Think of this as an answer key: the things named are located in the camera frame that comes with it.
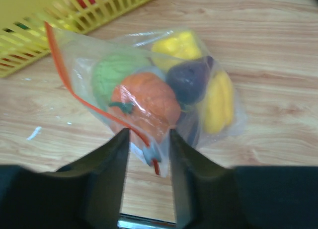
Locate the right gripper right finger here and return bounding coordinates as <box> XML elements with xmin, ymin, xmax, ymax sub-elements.
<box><xmin>169</xmin><ymin>130</ymin><xmax>318</xmax><ymax>229</ymax></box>

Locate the yellow bell pepper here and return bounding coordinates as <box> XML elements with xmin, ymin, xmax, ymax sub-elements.
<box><xmin>203</xmin><ymin>71</ymin><xmax>234</xmax><ymax>134</ymax></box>
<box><xmin>151</xmin><ymin>31</ymin><xmax>202</xmax><ymax>72</ymax></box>

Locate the orange fruit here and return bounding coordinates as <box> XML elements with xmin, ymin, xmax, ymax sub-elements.
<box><xmin>108</xmin><ymin>72</ymin><xmax>181</xmax><ymax>144</ymax></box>

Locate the green cabbage back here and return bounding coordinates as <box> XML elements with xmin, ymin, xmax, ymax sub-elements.
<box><xmin>91</xmin><ymin>54</ymin><xmax>152</xmax><ymax>110</ymax></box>

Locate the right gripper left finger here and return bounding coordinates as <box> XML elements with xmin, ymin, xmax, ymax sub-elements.
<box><xmin>0</xmin><ymin>129</ymin><xmax>130</xmax><ymax>229</ymax></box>

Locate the clear zip top bag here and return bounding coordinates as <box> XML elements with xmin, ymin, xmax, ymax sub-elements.
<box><xmin>45</xmin><ymin>23</ymin><xmax>247</xmax><ymax>177</ymax></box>

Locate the yellow plastic basket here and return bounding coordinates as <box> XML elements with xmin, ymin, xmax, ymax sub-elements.
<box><xmin>0</xmin><ymin>0</ymin><xmax>151</xmax><ymax>78</ymax></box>

